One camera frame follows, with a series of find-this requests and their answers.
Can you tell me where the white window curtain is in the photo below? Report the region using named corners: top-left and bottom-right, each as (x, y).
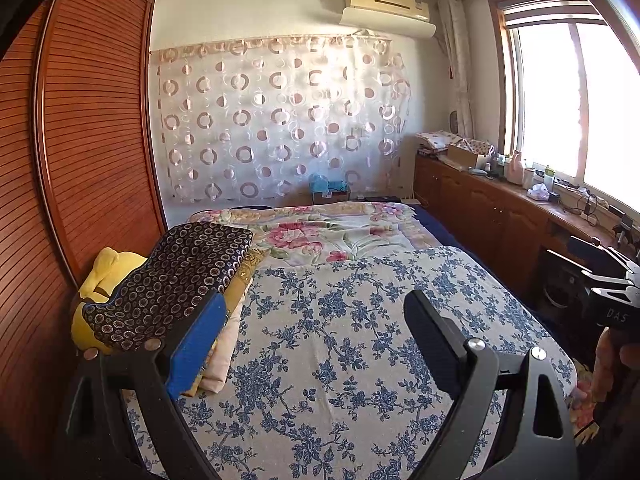
top-left (437, 0), bottom-right (476, 138)

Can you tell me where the sheer ring-patterned curtain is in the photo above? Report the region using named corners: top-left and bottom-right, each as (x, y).
top-left (149, 35), bottom-right (416, 206)

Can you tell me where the blue floral bed sheet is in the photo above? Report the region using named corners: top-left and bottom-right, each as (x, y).
top-left (122, 245), bottom-right (576, 480)

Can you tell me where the wooden slatted wardrobe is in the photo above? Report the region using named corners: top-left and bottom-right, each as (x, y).
top-left (0, 0), bottom-right (168, 480)

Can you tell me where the black charger cable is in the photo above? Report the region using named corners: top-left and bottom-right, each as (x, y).
top-left (575, 192), bottom-right (608, 226)

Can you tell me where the dark blue mattress cover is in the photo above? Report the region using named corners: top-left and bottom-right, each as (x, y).
top-left (407, 204), bottom-right (481, 261)

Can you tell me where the cardboard box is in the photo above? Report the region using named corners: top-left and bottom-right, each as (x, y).
top-left (446, 140), bottom-right (496, 168)

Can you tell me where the wooden sideboard cabinet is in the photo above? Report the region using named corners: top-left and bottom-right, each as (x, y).
top-left (412, 152), bottom-right (640, 306)

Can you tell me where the navy circle-patterned shirt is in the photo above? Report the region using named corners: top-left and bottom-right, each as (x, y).
top-left (81, 221), bottom-right (254, 356)

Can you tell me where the pink floral quilt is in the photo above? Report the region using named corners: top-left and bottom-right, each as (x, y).
top-left (187, 201), bottom-right (443, 266)

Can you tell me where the white plastic bottle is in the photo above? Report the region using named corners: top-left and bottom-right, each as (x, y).
top-left (506, 150), bottom-right (525, 184)

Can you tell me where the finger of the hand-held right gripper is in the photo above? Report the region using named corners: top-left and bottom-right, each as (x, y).
top-left (580, 266), bottom-right (640, 293)
top-left (567, 236), bottom-right (633, 268)

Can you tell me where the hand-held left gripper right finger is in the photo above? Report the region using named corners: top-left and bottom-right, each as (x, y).
top-left (402, 289), bottom-right (581, 480)

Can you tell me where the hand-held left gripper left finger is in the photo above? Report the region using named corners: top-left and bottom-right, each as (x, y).
top-left (52, 289), bottom-right (228, 480)

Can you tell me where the white air conditioner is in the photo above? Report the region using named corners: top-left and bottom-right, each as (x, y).
top-left (340, 0), bottom-right (437, 38)

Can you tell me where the folded floral cloth pile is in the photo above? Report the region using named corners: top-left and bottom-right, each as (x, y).
top-left (416, 130), bottom-right (466, 156)

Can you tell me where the person's right hand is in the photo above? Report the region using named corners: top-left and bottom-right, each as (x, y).
top-left (592, 329), bottom-right (632, 402)

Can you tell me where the wooden framed window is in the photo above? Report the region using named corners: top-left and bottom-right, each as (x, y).
top-left (487, 0), bottom-right (640, 216)

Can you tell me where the yellow plush toy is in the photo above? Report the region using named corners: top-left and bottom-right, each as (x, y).
top-left (70, 247), bottom-right (148, 356)

